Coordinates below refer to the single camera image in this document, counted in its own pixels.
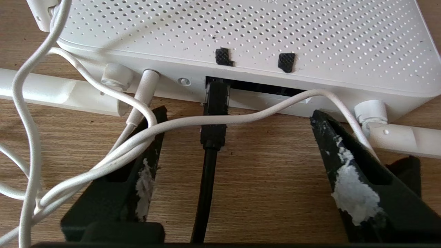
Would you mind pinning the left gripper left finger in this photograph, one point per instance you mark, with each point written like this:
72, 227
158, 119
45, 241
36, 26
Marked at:
113, 196

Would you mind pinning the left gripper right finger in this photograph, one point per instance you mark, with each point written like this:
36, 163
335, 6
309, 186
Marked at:
386, 203

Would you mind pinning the white router with antennas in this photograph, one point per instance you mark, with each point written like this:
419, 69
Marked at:
241, 31

